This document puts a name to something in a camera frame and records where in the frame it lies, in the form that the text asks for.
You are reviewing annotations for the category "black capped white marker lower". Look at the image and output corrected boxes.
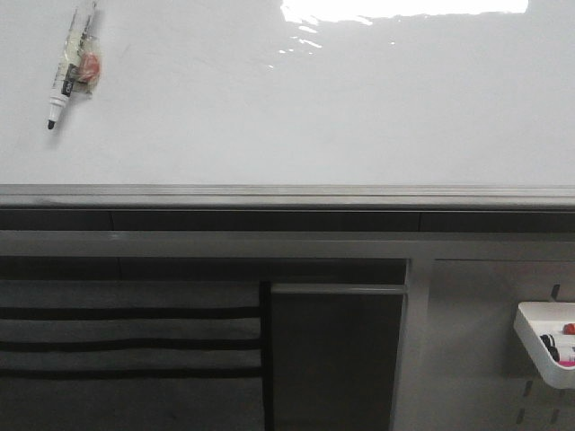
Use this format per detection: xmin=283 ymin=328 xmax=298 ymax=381
xmin=548 ymin=345 xmax=575 ymax=362

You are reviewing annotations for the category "grey slatted rack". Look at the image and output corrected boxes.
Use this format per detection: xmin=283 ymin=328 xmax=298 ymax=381
xmin=1 ymin=280 xmax=273 ymax=430

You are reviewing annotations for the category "white black-tipped whiteboard marker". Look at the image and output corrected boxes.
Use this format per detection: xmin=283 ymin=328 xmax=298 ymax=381
xmin=47 ymin=1 xmax=102 ymax=130

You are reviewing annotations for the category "red capped marker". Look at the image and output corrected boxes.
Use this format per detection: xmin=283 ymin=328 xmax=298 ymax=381
xmin=562 ymin=323 xmax=575 ymax=335

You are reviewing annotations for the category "white plastic marker tray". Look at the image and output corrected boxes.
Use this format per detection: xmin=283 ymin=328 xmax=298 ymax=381
xmin=514 ymin=302 xmax=574 ymax=389

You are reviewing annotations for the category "black capped white marker upper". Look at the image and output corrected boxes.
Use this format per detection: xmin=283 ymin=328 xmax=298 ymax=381
xmin=541 ymin=334 xmax=575 ymax=348

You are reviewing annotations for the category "dark grey panel board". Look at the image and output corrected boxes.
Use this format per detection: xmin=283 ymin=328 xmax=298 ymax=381
xmin=271 ymin=286 xmax=404 ymax=430

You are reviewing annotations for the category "grey pegboard panel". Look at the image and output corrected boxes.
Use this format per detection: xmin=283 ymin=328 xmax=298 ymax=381
xmin=410 ymin=260 xmax=574 ymax=430

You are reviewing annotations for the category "black capped white marker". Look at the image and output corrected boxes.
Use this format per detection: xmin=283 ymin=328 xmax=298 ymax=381
xmin=548 ymin=345 xmax=575 ymax=362
xmin=541 ymin=334 xmax=575 ymax=348

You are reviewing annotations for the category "white whiteboard with metal frame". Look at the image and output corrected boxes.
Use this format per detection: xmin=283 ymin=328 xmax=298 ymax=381
xmin=1 ymin=1 xmax=574 ymax=209

